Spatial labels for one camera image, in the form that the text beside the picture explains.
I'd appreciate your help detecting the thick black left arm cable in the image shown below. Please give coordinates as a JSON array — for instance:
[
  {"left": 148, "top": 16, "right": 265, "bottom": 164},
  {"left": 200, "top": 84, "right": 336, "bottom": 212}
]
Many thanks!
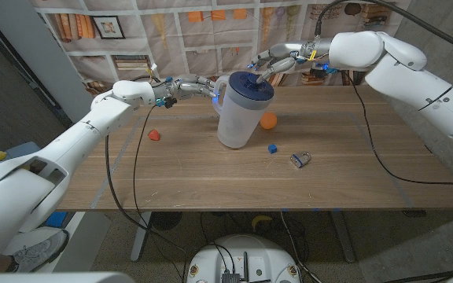
[{"left": 104, "top": 134, "right": 188, "bottom": 276}]

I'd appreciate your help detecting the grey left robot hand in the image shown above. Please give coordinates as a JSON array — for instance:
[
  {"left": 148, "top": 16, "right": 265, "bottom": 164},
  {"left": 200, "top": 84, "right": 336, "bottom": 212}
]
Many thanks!
[{"left": 153, "top": 74, "right": 222, "bottom": 109}]

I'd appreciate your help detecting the yellow banana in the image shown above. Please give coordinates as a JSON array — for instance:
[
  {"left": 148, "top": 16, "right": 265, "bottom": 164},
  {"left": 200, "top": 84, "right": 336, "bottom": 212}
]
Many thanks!
[{"left": 251, "top": 215, "right": 274, "bottom": 232}]

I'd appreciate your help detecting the white platform with blue pads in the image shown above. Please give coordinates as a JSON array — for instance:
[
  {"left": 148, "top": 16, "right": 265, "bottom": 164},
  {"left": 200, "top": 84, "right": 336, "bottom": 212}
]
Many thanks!
[{"left": 13, "top": 211, "right": 112, "bottom": 273}]

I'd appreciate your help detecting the silver blue padlock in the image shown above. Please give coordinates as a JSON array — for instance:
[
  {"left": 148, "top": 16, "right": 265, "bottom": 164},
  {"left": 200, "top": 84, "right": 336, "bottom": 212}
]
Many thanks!
[{"left": 289, "top": 151, "right": 312, "bottom": 169}]

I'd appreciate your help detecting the printed bookshelf backdrop cloth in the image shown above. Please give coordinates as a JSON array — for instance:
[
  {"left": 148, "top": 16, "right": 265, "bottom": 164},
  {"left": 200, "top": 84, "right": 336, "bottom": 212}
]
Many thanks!
[{"left": 29, "top": 0, "right": 412, "bottom": 99}]

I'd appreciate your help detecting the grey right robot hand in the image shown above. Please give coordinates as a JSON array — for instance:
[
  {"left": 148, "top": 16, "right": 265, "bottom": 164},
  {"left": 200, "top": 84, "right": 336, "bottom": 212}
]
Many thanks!
[{"left": 249, "top": 38, "right": 333, "bottom": 85}]

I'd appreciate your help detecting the black round floor fan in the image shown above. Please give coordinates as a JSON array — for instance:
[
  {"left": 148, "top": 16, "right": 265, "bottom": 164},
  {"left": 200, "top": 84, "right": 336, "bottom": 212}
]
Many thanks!
[{"left": 150, "top": 211, "right": 183, "bottom": 231}]

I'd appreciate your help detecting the dark blue pitcher lid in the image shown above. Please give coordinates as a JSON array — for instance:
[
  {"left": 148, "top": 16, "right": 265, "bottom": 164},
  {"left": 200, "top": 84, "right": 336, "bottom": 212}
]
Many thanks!
[{"left": 229, "top": 71, "right": 275, "bottom": 99}]

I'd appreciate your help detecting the black floor cable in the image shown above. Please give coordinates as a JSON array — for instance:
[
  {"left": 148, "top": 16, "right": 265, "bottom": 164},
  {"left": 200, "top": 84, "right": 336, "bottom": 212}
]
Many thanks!
[{"left": 279, "top": 211, "right": 322, "bottom": 283}]

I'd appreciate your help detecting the white robot torso edge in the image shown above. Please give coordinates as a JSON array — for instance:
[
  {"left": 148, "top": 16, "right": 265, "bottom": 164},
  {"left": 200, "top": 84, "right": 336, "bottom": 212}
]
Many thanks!
[{"left": 0, "top": 271, "right": 135, "bottom": 283}]

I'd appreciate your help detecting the translucent plastic pitcher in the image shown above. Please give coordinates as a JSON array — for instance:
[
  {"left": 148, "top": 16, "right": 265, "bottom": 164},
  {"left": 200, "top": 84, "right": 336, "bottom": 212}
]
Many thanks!
[{"left": 212, "top": 74, "right": 275, "bottom": 149}]

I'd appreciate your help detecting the grey table leg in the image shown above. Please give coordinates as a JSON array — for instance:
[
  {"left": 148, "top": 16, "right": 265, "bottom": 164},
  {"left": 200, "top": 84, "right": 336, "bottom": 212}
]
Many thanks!
[{"left": 330, "top": 211, "right": 356, "bottom": 263}]

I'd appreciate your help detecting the orange ball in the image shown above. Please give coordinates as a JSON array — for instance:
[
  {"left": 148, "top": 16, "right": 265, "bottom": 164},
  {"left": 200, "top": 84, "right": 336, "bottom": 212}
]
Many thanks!
[{"left": 260, "top": 112, "right": 278, "bottom": 130}]

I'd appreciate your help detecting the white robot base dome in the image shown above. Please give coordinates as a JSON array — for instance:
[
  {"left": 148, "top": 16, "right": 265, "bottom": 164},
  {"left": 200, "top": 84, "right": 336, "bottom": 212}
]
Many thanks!
[{"left": 186, "top": 234, "right": 301, "bottom": 283}]

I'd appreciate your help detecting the white table leg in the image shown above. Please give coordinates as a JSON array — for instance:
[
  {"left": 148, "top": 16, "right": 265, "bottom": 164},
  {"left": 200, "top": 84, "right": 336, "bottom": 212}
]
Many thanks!
[{"left": 130, "top": 211, "right": 152, "bottom": 263}]

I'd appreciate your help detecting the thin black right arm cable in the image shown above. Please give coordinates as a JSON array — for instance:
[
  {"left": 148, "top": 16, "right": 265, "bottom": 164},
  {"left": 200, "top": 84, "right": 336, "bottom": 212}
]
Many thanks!
[{"left": 342, "top": 70, "right": 453, "bottom": 188}]

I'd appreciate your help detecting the grey sneaker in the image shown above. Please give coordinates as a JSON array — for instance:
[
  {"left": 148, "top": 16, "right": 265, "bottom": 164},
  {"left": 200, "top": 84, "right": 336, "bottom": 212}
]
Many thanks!
[{"left": 12, "top": 230, "right": 70, "bottom": 274}]

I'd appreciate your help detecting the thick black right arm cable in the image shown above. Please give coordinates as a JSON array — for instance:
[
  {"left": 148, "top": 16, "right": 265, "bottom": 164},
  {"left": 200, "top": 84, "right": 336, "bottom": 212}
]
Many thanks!
[{"left": 315, "top": 0, "right": 453, "bottom": 59}]

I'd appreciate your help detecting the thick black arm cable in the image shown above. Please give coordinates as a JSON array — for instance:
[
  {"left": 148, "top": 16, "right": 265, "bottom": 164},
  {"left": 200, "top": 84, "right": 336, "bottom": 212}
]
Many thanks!
[
  {"left": 315, "top": 0, "right": 453, "bottom": 59},
  {"left": 104, "top": 134, "right": 188, "bottom": 276}
]

